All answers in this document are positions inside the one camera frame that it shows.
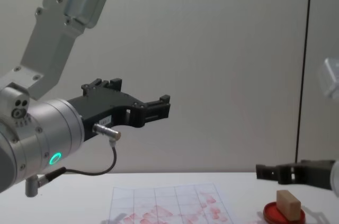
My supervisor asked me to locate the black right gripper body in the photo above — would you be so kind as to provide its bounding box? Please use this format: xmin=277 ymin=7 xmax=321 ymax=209
xmin=290 ymin=159 xmax=336 ymax=191

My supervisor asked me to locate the wooden stamp block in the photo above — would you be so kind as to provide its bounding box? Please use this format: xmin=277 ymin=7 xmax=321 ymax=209
xmin=275 ymin=189 xmax=302 ymax=222

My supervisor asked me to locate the round red ink pad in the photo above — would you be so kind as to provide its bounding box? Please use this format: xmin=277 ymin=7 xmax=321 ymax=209
xmin=263 ymin=200 xmax=307 ymax=224

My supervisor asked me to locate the white grid paper sheet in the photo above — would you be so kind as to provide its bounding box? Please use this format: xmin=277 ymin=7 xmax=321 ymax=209
xmin=100 ymin=182 xmax=235 ymax=224

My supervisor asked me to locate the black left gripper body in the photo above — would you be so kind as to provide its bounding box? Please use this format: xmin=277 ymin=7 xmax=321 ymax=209
xmin=67 ymin=89 xmax=139 ymax=141

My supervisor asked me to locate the thin dark gripper cable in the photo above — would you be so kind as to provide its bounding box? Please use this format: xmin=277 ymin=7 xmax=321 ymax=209
xmin=25 ymin=122 xmax=122 ymax=198

